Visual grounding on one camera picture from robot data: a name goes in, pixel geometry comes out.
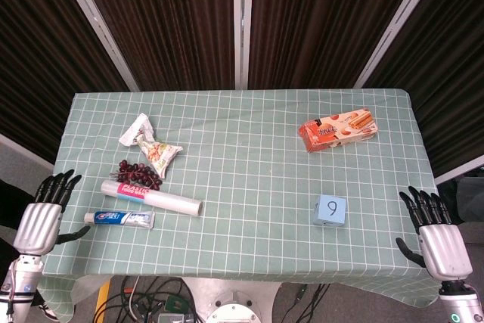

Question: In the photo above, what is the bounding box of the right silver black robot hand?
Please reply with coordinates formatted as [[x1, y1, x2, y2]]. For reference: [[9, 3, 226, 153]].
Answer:
[[395, 185, 474, 283]]

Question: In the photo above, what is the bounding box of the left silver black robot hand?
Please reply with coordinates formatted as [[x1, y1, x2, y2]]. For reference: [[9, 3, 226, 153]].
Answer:
[[13, 169, 92, 256]]

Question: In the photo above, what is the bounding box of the light blue numbered cube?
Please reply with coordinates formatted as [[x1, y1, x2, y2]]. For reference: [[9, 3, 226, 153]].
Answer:
[[312, 194, 347, 228]]

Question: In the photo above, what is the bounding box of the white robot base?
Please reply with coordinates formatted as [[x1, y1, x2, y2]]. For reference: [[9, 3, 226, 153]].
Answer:
[[181, 276, 283, 323]]

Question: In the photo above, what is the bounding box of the blue white toothpaste tube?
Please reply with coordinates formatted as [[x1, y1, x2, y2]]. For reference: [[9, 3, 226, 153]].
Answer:
[[83, 210, 156, 230]]

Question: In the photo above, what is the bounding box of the yellow strip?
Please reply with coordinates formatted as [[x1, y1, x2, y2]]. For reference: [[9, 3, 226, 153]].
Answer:
[[94, 277, 112, 317]]

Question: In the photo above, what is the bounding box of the dark red grape bunch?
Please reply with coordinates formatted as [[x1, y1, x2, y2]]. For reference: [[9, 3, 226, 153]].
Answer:
[[110, 159, 163, 191]]

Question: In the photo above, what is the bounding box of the plastic food wrap roll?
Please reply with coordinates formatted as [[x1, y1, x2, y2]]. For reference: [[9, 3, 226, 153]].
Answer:
[[100, 180, 204, 217]]

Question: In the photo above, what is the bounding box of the crumpled snack bag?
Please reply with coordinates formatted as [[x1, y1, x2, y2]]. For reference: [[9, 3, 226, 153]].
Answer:
[[119, 112, 184, 179]]

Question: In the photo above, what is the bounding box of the green circuit board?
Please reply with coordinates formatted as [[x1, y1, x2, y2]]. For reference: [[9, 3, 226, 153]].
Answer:
[[166, 297, 187, 312]]

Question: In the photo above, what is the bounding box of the grey electronics box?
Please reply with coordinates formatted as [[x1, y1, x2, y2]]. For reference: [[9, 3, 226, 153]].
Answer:
[[157, 312, 187, 323]]

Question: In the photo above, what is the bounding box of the orange biscuit box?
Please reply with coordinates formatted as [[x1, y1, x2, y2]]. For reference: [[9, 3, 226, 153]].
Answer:
[[298, 107, 379, 154]]

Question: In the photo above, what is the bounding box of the brown ribbed partition panel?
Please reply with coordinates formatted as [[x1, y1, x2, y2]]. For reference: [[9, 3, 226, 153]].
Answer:
[[247, 0, 428, 90], [0, 0, 129, 165], [71, 0, 236, 92], [365, 0, 484, 179]]

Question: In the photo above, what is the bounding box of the green checked tablecloth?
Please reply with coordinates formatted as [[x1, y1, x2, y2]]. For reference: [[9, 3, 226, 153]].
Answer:
[[37, 88, 453, 312]]

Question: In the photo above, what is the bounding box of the white partition base rail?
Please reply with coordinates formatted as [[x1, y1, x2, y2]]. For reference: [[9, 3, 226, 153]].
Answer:
[[433, 163, 484, 186], [0, 132, 54, 171]]

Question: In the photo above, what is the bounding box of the white cable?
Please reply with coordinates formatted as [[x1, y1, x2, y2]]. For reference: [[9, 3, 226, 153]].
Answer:
[[127, 276, 141, 318]]

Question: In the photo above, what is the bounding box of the black cable bundle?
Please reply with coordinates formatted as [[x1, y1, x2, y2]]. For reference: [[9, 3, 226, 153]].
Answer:
[[281, 283, 330, 323], [92, 276, 200, 323]]

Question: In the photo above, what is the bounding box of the white partition post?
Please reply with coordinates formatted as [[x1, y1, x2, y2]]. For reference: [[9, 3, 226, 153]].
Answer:
[[52, 0, 140, 92], [353, 0, 449, 89], [232, 0, 254, 90]]

